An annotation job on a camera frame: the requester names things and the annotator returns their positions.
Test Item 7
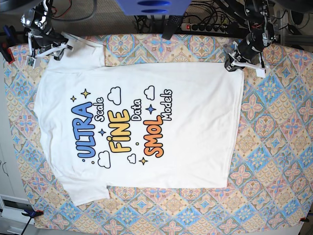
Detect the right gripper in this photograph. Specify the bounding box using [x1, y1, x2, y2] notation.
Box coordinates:
[26, 31, 68, 61]

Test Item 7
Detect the orange black table clamp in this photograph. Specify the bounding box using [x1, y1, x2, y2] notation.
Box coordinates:
[22, 210, 44, 218]

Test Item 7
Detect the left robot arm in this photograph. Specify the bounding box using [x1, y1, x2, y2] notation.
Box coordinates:
[224, 0, 277, 78]

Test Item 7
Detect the white printed T-shirt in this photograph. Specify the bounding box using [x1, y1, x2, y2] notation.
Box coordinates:
[34, 36, 244, 206]

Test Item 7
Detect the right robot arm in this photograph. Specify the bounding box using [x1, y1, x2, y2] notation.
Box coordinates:
[21, 0, 71, 65]

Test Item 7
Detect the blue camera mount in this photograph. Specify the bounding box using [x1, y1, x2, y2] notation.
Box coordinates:
[116, 0, 191, 16]

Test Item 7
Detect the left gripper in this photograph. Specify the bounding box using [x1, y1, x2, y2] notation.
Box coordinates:
[224, 41, 267, 77]

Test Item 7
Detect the patterned tile tablecloth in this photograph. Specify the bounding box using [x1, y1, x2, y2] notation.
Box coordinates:
[1, 34, 313, 235]

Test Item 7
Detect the black power strip red switch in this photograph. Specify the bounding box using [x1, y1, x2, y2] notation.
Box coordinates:
[180, 23, 228, 34]

